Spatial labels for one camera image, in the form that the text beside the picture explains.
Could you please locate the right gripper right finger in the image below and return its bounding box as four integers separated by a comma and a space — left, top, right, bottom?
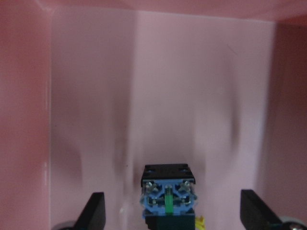
240, 189, 281, 230

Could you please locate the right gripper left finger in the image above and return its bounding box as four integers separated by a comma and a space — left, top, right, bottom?
74, 192, 106, 230

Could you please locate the yellow push button switch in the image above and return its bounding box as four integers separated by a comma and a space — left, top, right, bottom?
140, 163, 206, 230

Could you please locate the pink plastic bin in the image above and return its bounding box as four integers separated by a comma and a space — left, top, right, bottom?
0, 0, 307, 230

